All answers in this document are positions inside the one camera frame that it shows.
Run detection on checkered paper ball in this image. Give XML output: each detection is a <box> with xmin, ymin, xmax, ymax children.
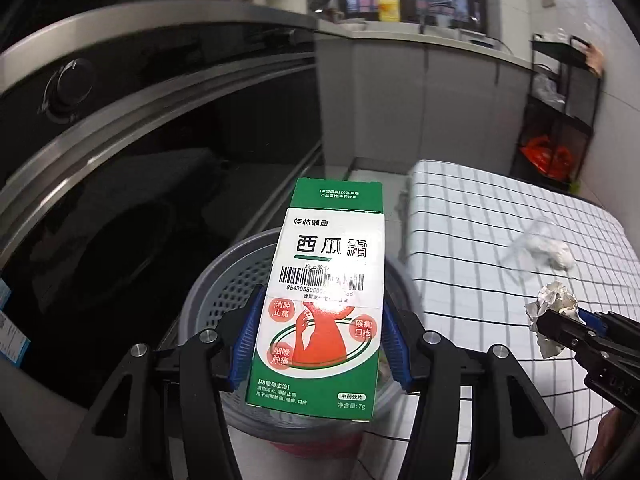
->
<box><xmin>525</xmin><ymin>281</ymin><xmax>585</xmax><ymax>359</ymax></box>

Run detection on clear plastic cup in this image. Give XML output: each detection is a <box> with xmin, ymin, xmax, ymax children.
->
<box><xmin>498</xmin><ymin>217</ymin><xmax>556</xmax><ymax>273</ymax></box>

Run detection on green white medicine box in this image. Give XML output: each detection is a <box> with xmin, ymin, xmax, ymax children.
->
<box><xmin>246</xmin><ymin>178</ymin><xmax>385</xmax><ymax>422</ymax></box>

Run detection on grey perforated trash basket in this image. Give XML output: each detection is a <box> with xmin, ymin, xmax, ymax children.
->
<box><xmin>177</xmin><ymin>228</ymin><xmax>421</xmax><ymax>444</ymax></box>

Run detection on grey kitchen cabinets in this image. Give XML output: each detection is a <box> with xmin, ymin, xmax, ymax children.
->
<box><xmin>314</xmin><ymin>22</ymin><xmax>532</xmax><ymax>178</ymax></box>

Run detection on white black grid tablecloth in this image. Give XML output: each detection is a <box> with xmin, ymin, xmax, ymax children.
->
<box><xmin>352</xmin><ymin>160</ymin><xmax>639</xmax><ymax>477</ymax></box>

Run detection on red plastic bag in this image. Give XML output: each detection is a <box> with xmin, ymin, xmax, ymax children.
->
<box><xmin>520</xmin><ymin>136</ymin><xmax>575</xmax><ymax>181</ymax></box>

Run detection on blue energy label sticker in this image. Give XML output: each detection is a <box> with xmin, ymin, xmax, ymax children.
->
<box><xmin>0</xmin><ymin>280</ymin><xmax>30</xmax><ymax>367</ymax></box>

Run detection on black metal shelf rack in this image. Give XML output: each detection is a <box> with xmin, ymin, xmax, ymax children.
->
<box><xmin>510</xmin><ymin>30</ymin><xmax>605</xmax><ymax>194</ymax></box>

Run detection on clear plastic bag on shelf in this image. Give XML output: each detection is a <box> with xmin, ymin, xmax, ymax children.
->
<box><xmin>532</xmin><ymin>74</ymin><xmax>565</xmax><ymax>110</ymax></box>

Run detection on black built-in oven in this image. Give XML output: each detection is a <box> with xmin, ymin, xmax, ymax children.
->
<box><xmin>1</xmin><ymin>0</ymin><xmax>322</xmax><ymax>406</ymax></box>

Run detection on yellow detergent bottle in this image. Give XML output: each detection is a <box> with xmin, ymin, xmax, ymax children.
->
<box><xmin>376</xmin><ymin>0</ymin><xmax>400</xmax><ymax>23</ymax></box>

